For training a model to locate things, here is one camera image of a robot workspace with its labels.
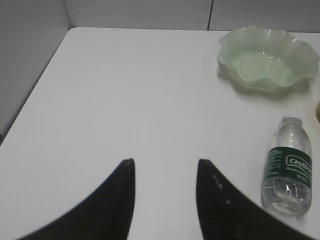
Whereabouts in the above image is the clear water bottle green label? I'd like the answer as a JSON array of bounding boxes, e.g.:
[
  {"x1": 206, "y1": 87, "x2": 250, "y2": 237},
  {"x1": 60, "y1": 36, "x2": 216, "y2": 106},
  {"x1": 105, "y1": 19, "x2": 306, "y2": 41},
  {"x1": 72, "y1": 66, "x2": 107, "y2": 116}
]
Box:
[{"x1": 261, "y1": 114, "x2": 313, "y2": 217}]

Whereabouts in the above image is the yellow mango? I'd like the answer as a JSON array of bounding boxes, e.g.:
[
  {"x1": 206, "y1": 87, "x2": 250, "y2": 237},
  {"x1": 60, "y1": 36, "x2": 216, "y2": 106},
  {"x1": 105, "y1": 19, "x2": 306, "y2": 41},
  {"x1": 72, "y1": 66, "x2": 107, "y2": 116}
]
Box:
[{"x1": 314, "y1": 101, "x2": 320, "y2": 123}]

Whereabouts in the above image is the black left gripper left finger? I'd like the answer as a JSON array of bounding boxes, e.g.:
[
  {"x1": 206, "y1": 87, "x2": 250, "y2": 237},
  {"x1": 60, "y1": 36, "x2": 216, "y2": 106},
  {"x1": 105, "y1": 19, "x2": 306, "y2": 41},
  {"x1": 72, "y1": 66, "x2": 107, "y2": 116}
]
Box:
[{"x1": 23, "y1": 158, "x2": 135, "y2": 240}]

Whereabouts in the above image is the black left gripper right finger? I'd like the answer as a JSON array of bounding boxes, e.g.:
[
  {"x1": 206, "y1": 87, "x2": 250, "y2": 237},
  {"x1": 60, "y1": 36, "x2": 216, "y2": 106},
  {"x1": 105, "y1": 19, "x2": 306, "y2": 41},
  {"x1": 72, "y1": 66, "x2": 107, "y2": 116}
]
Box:
[{"x1": 197, "y1": 159, "x2": 308, "y2": 240}]

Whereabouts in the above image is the green frosted wavy plate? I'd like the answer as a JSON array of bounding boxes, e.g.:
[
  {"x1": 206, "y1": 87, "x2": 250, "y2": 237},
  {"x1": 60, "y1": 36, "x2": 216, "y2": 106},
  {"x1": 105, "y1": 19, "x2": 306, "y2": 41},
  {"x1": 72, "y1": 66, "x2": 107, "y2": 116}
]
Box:
[{"x1": 217, "y1": 26, "x2": 320, "y2": 92}]

